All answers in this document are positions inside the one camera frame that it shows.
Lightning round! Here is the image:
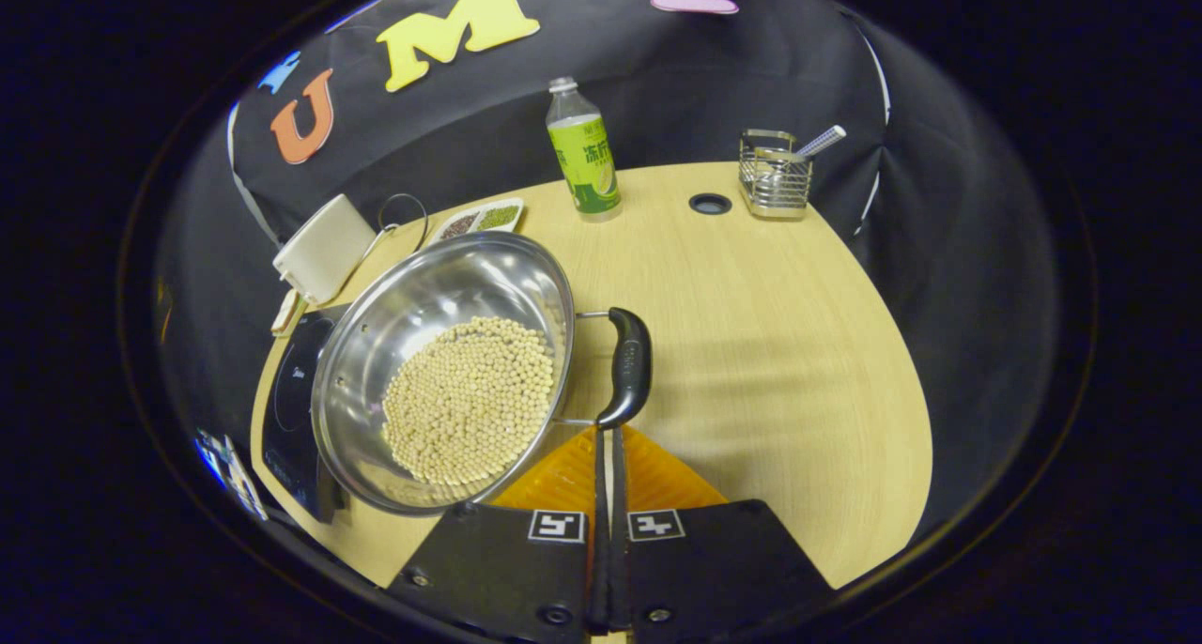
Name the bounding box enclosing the black induction cooktop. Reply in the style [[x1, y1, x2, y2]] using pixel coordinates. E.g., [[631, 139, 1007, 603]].
[[261, 304, 353, 523]]

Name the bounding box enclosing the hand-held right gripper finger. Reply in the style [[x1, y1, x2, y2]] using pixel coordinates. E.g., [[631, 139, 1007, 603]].
[[387, 425, 611, 637], [610, 425, 837, 637]]

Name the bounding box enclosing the silver utensil handle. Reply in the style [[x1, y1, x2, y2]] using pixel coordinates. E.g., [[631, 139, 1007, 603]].
[[796, 125, 847, 159]]

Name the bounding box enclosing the steel pot with black handle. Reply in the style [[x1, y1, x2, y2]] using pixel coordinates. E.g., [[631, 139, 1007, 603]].
[[310, 231, 654, 518]]

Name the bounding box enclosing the black backdrop cloth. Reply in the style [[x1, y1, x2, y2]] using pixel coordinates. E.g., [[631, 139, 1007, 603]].
[[155, 0, 1062, 542]]

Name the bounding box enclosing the pile of soybeans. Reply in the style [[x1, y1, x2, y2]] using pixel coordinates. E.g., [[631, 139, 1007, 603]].
[[380, 315, 557, 487]]

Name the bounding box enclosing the green label drink bottle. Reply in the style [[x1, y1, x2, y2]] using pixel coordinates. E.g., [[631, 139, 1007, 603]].
[[547, 76, 623, 222]]

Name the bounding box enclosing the white divided bean dish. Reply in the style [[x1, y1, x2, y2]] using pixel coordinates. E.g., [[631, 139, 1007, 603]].
[[432, 197, 525, 247]]

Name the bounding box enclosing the sandwich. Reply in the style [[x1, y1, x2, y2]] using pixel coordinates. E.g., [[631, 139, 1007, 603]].
[[270, 287, 301, 337]]

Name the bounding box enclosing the black power cable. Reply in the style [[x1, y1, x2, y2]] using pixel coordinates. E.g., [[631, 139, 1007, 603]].
[[378, 192, 430, 251]]

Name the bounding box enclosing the white toaster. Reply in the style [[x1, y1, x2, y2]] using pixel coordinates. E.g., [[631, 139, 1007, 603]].
[[272, 193, 378, 307]]

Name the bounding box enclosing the metal wire utensil holder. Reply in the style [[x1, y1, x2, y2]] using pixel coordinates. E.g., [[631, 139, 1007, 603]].
[[738, 129, 814, 220]]

